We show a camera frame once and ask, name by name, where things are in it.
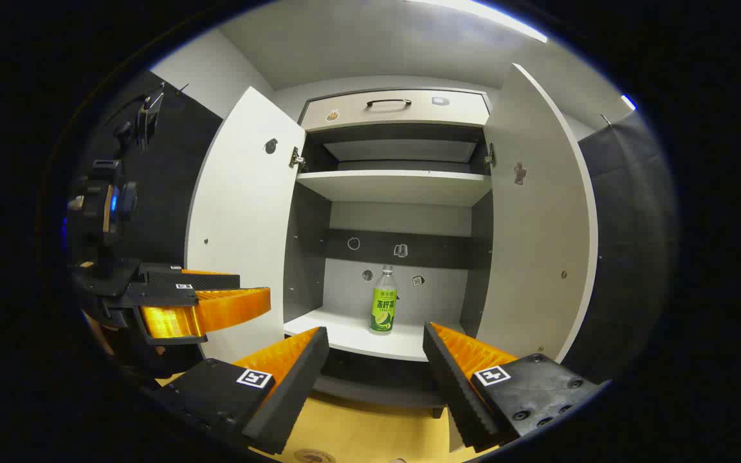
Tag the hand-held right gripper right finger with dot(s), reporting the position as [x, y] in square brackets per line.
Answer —
[457, 392]

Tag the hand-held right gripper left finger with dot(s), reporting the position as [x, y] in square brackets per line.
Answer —
[293, 392]

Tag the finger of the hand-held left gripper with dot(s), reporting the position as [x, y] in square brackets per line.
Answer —
[210, 281]
[235, 305]

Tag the white cabinet door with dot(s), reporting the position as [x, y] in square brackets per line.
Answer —
[245, 225]
[538, 225]

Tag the green label plastic bottle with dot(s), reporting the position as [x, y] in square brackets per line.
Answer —
[383, 308]

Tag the white cabinet shelf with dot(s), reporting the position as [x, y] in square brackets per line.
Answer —
[357, 337]
[396, 188]

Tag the metal door hinge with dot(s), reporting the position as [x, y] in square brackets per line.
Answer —
[296, 159]
[489, 155]

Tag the white and grey cabinet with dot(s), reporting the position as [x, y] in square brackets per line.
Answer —
[396, 218]

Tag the beige cabinet drawer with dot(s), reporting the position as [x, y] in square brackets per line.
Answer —
[396, 112]

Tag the black backdrop cloth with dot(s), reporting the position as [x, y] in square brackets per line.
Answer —
[628, 244]

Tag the small ceiling light panel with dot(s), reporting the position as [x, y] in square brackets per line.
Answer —
[628, 102]

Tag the long ceiling light panel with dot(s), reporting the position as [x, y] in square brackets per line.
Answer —
[493, 16]

